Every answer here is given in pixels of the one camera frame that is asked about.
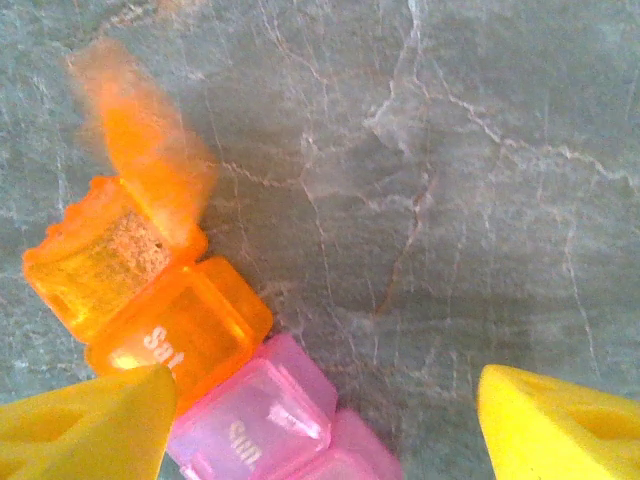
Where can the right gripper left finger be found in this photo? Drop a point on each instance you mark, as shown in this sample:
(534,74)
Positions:
(85,430)

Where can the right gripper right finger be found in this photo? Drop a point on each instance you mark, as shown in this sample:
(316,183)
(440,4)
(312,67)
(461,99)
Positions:
(560,430)

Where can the orange pink pill organizer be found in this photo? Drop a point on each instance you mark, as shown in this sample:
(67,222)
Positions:
(190,310)

